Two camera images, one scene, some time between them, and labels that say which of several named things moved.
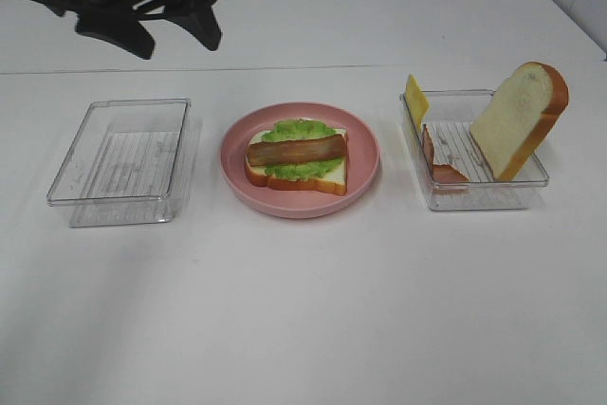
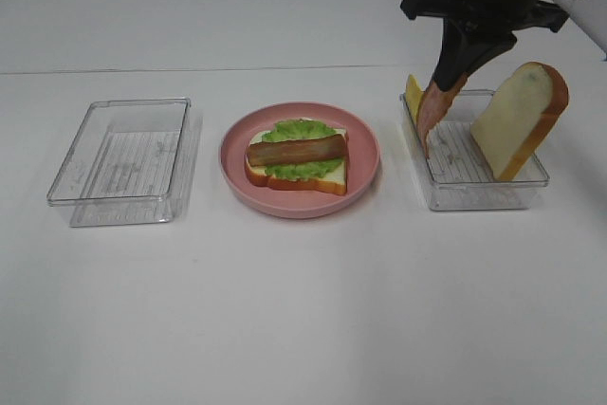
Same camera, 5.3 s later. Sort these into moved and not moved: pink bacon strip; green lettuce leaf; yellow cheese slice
Moved: pink bacon strip
Not moved: yellow cheese slice; green lettuce leaf
